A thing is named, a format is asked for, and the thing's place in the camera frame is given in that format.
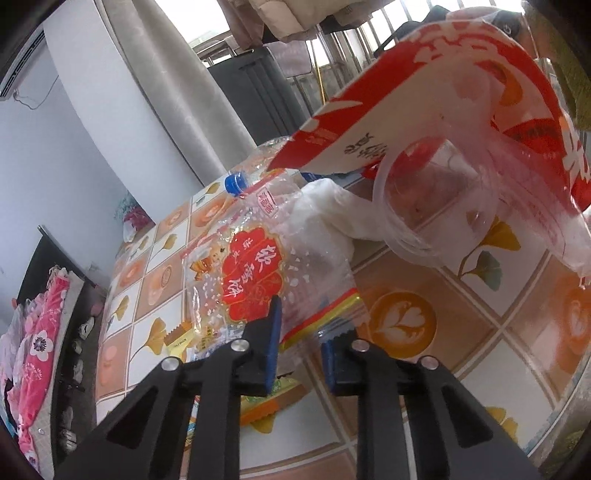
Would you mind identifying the dark grey cabinet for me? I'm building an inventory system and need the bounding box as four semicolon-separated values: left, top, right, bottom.
207;44;311;143

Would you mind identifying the pink floral blanket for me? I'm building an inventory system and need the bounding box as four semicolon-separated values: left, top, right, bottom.
0;264;72;472

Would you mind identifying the metal window railing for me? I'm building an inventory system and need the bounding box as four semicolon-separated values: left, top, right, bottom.
295;0;444;116

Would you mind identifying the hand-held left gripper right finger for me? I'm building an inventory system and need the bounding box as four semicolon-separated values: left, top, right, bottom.
321;325;541;480

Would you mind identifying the yellow broom handle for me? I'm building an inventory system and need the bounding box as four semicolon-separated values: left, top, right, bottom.
314;28;328;107

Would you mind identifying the clear plastic cup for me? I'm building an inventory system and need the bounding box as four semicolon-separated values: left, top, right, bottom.
373;135;502;268

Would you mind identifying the grey curtain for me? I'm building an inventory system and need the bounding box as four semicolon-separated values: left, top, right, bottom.
99;0;257;188

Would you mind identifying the hanging beige coat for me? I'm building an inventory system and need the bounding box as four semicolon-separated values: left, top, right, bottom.
217;0;375;43

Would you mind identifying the clear snack bag red label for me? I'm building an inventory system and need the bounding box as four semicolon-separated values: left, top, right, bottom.
181;167;361;370

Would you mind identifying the red and white plastic bag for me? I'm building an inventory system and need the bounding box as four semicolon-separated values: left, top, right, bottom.
268;8;591;291

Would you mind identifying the crumpled white plastic bag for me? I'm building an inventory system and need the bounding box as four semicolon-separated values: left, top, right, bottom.
284;178;393;259

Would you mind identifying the white air conditioner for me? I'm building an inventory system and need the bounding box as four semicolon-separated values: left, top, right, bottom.
0;30;49;101

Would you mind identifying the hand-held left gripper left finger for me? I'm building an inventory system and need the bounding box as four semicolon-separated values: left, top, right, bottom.
55;295;283;480

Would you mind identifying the clear plastic bottle blue cap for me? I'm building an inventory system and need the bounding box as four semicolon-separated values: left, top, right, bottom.
223;138;296;200

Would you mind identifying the orange snack wrapper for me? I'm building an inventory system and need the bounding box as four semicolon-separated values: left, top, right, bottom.
238;376;312;426

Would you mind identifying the small gold candy wrapper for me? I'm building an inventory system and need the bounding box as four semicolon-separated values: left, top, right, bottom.
164;322;197;361

